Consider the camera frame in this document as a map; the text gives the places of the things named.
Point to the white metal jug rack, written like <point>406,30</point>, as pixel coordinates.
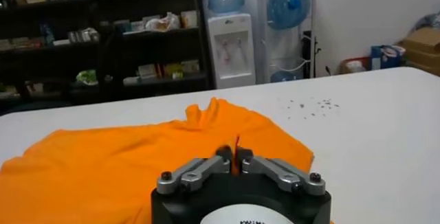
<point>313,22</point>

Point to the black shelving unit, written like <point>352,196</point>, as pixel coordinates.
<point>103,53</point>

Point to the white plastic bag with food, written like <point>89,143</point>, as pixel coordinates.
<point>163,22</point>

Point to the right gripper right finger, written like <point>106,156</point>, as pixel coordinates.
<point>282,175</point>

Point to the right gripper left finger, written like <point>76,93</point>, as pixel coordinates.
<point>199,172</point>

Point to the large open cardboard box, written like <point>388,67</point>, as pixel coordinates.
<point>424,45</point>

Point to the orange t-shirt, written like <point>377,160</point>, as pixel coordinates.
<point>103,163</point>

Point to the blue paper bag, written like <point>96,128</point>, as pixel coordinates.
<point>386,57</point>

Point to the white paper cup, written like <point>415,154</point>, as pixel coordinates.
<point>189,19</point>

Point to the white water dispenser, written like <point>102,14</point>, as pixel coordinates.
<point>232,53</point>

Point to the green toy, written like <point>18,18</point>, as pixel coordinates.
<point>87,77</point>

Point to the grey clothes pile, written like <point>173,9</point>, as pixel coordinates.
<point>429,21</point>

